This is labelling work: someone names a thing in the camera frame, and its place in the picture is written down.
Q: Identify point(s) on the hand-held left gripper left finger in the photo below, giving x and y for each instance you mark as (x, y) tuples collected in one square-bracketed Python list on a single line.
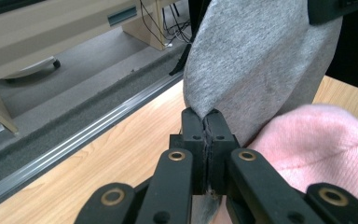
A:
[(194, 137)]

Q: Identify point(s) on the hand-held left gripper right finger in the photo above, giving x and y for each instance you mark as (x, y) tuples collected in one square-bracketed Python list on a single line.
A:
[(219, 137)]

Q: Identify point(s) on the grey beanie hat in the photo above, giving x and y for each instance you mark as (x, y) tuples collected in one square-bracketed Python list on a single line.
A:
[(248, 62)]

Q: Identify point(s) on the pink knit hat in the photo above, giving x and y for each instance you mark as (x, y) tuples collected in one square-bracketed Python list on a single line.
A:
[(310, 146)]

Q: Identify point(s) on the white chair base with caster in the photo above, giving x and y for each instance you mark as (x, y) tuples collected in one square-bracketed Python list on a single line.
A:
[(34, 67)]

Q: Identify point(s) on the beige desk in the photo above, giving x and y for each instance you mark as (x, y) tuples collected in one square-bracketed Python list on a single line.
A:
[(43, 34)]

